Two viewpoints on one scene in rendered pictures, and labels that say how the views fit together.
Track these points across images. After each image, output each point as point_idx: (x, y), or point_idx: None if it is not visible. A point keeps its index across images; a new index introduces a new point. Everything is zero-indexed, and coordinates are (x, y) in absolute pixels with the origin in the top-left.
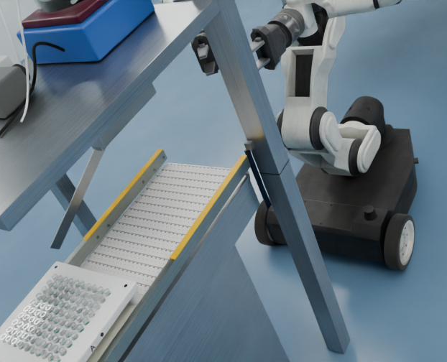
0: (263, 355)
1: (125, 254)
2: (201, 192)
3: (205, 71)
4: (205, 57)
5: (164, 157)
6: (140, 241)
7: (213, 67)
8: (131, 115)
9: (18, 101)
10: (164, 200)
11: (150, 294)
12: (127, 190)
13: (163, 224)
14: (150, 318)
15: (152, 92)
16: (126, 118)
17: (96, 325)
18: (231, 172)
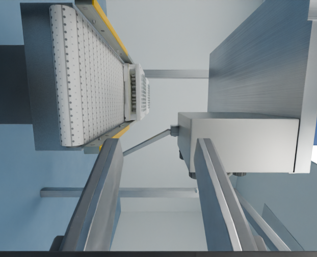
0: None
1: (118, 99)
2: (96, 62)
3: (120, 181)
4: (197, 142)
5: (89, 145)
6: (115, 95)
7: (102, 174)
8: (186, 114)
9: None
10: (103, 100)
11: (131, 58)
12: (119, 132)
13: (110, 84)
14: (122, 60)
15: (194, 117)
16: (187, 113)
17: (142, 71)
18: (105, 18)
